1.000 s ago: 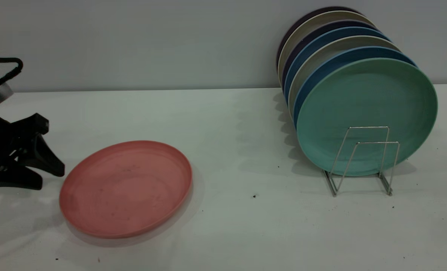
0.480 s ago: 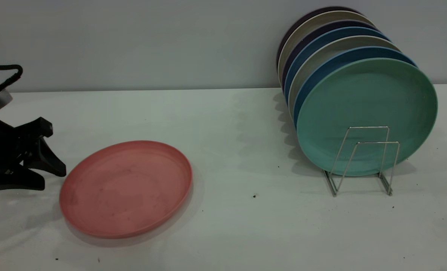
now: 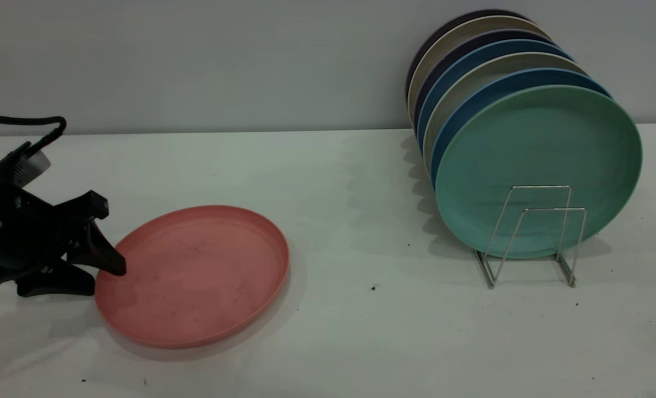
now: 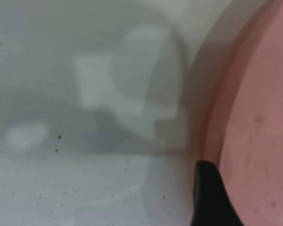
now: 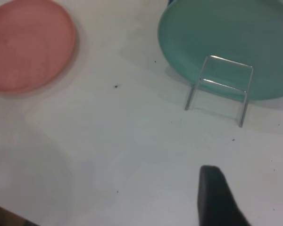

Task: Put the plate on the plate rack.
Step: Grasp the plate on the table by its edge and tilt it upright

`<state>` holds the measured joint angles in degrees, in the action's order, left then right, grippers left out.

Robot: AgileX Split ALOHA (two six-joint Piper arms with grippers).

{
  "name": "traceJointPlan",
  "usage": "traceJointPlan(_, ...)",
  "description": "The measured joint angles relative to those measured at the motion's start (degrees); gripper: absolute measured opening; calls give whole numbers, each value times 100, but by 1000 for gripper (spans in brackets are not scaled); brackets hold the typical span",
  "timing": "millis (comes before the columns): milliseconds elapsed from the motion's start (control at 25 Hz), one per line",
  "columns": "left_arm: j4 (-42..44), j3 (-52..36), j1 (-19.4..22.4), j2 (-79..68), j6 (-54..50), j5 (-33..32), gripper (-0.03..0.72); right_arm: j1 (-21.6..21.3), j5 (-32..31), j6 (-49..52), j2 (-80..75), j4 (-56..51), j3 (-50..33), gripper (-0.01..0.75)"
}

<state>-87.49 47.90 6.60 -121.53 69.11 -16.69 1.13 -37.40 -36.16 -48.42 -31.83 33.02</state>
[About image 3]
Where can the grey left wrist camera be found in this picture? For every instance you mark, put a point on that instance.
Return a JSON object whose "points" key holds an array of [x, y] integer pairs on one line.
{"points": [[26, 166]]}

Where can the dark blue round plate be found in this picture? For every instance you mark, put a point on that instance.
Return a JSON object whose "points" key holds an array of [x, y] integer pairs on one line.
{"points": [[491, 92]]}

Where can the pink round plate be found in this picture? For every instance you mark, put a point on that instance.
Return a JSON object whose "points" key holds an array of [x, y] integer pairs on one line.
{"points": [[200, 276]]}

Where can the green round plate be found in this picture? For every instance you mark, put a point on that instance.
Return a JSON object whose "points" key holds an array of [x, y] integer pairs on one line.
{"points": [[526, 149]]}

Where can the black round plate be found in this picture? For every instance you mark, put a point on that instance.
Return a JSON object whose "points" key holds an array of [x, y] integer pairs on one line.
{"points": [[437, 35]]}

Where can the beige round plate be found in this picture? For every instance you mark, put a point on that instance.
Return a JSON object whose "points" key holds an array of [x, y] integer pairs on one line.
{"points": [[455, 36], [471, 80]]}

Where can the dark purple round plate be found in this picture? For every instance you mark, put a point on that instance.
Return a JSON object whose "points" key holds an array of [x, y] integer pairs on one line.
{"points": [[460, 47]]}

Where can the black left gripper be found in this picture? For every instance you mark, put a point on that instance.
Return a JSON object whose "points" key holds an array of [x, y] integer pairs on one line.
{"points": [[12, 226]]}

